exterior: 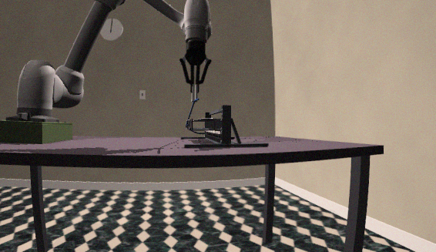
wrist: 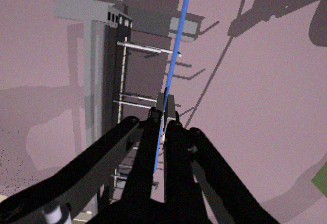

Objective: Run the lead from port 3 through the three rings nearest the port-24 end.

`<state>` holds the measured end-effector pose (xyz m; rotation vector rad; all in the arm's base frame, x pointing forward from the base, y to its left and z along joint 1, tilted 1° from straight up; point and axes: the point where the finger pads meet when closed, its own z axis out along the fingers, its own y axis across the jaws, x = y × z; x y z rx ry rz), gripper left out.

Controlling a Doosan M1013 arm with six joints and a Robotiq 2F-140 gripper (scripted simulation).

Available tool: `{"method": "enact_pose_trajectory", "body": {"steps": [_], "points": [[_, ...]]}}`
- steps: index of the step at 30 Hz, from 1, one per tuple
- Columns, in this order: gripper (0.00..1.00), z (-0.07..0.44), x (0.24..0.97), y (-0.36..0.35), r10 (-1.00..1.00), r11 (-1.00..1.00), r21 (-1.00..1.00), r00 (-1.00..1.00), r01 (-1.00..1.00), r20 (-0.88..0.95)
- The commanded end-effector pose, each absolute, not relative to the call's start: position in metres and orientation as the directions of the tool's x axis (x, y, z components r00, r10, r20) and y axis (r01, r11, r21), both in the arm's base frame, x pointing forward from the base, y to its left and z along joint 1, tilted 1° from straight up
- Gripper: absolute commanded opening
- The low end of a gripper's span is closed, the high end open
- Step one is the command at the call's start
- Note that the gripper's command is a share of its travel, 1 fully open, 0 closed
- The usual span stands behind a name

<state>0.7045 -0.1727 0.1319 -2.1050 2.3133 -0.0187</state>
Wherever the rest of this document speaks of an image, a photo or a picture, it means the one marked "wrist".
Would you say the blue cable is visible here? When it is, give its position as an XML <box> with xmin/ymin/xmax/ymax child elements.
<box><xmin>153</xmin><ymin>0</ymin><xmax>189</xmax><ymax>174</ymax></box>

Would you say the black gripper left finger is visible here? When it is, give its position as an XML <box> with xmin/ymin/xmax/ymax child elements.
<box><xmin>0</xmin><ymin>92</ymin><xmax>164</xmax><ymax>224</ymax></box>

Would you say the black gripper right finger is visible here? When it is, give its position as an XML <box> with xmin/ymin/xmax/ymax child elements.
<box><xmin>162</xmin><ymin>94</ymin><xmax>280</xmax><ymax>224</ymax></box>

